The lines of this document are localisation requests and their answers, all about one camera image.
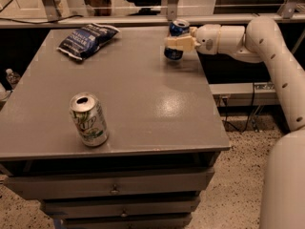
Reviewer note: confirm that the top grey drawer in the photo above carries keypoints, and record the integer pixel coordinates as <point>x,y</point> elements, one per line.
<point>111,184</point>

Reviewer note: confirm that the grey drawer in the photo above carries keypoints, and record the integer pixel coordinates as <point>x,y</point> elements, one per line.
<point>120,207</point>
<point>111,184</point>
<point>134,222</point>

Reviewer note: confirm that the grey drawer cabinet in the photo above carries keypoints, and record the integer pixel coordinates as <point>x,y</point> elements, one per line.
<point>160,114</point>

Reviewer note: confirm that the blue pepsi can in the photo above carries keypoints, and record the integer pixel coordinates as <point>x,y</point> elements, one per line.
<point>177,28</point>

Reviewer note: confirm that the grey metal rail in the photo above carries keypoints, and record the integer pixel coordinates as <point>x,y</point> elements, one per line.
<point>76,21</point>

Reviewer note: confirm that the green and silver 7up can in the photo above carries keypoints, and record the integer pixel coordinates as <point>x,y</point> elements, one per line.
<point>87,115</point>

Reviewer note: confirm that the blue chip bag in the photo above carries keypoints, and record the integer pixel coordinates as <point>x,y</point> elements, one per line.
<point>86,41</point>

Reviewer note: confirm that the middle grey drawer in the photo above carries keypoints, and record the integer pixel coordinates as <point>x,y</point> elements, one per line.
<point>120,207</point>

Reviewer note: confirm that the grey wall power strip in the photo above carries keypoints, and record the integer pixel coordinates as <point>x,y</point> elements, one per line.
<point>244,94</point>

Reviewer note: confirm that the bottom grey drawer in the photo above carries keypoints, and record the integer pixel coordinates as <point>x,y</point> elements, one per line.
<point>134,222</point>

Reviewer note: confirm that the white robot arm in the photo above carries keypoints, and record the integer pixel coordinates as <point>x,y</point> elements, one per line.
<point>283,198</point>

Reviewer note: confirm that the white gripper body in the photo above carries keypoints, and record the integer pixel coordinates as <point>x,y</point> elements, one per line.
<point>208,38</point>

